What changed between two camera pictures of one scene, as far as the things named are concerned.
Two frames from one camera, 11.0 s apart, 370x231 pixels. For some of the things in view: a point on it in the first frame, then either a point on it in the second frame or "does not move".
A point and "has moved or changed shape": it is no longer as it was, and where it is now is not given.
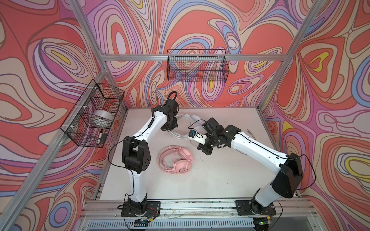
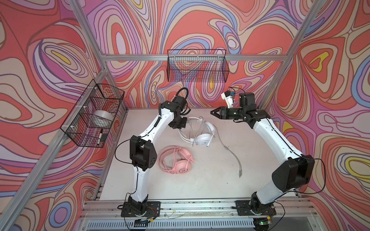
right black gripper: (202, 147) to (223, 111)
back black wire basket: (197, 65) does not move
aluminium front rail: (284, 209) does not move
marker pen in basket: (100, 135) does not move
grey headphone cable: (253, 136) to (240, 173)
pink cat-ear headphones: (183, 158) does not move
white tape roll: (101, 118) does not move
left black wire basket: (90, 121) does not move
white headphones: (196, 122) has moved or changed shape
